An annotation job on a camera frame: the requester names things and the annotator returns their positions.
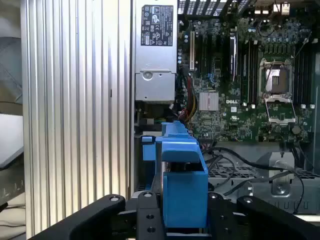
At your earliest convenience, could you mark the hard disk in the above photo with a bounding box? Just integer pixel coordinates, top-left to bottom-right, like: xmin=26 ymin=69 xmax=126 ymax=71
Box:
xmin=140 ymin=120 xmax=210 ymax=236

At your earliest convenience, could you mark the white expansion slot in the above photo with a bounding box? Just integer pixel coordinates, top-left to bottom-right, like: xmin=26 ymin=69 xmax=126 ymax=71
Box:
xmin=189 ymin=30 xmax=196 ymax=72

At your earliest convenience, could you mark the red and yellow wire bundle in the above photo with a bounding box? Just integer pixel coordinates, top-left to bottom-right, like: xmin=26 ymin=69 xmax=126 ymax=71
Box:
xmin=181 ymin=74 xmax=199 ymax=124

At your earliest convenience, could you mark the thin metal locking lever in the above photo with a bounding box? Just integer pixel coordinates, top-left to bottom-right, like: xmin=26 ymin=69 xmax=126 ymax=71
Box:
xmin=264 ymin=59 xmax=277 ymax=87
xmin=291 ymin=31 xmax=313 ymax=61

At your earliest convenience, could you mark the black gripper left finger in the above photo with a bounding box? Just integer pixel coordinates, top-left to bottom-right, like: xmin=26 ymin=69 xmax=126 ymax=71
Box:
xmin=28 ymin=191 xmax=165 ymax=240

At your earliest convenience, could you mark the black RAM slot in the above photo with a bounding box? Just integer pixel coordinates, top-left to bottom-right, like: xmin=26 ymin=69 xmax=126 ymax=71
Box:
xmin=299 ymin=51 xmax=305 ymax=106
xmin=246 ymin=39 xmax=252 ymax=105
xmin=304 ymin=49 xmax=310 ymax=106
xmin=309 ymin=49 xmax=315 ymax=107
xmin=294 ymin=53 xmax=300 ymax=106
xmin=241 ymin=41 xmax=247 ymax=105
xmin=255 ymin=42 xmax=260 ymax=105
xmin=250 ymin=41 xmax=256 ymax=105

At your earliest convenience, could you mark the metal socket cover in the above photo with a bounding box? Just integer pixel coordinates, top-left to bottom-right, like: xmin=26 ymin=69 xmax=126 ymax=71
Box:
xmin=264 ymin=94 xmax=299 ymax=125

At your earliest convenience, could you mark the thick black disk wire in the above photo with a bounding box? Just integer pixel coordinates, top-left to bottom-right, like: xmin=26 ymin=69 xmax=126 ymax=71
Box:
xmin=201 ymin=146 xmax=287 ymax=172

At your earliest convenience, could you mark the green motherboard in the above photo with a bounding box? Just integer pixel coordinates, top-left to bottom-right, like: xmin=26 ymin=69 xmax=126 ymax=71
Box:
xmin=177 ymin=14 xmax=314 ymax=144

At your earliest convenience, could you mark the grey curved room object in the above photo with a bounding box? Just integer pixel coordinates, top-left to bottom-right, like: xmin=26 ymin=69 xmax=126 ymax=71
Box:
xmin=0 ymin=36 xmax=25 ymax=104

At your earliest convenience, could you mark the thin black disk wire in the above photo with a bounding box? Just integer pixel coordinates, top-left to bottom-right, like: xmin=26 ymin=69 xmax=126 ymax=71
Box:
xmin=279 ymin=142 xmax=306 ymax=215

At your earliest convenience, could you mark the metal disk bay cage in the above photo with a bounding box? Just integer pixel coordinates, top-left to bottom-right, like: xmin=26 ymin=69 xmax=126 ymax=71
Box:
xmin=207 ymin=149 xmax=320 ymax=216

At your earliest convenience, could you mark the pale flat panel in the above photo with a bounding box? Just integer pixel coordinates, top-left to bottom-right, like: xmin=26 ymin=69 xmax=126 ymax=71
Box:
xmin=0 ymin=112 xmax=25 ymax=171

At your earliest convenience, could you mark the silver chipset heatsink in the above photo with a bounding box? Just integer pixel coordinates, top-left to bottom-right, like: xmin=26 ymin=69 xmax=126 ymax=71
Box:
xmin=199 ymin=91 xmax=220 ymax=112

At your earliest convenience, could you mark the silver power supply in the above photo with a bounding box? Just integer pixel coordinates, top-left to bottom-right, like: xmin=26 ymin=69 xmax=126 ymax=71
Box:
xmin=134 ymin=0 xmax=178 ymax=103

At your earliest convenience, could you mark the dark grey PC case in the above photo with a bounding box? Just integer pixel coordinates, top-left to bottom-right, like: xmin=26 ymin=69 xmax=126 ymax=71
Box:
xmin=129 ymin=0 xmax=320 ymax=218

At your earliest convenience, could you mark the CPU socket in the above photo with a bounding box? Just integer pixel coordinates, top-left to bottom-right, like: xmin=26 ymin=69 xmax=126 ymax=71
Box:
xmin=258 ymin=58 xmax=295 ymax=98

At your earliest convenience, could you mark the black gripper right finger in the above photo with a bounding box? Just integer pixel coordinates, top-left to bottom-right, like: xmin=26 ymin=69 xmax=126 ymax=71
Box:
xmin=208 ymin=191 xmax=320 ymax=240

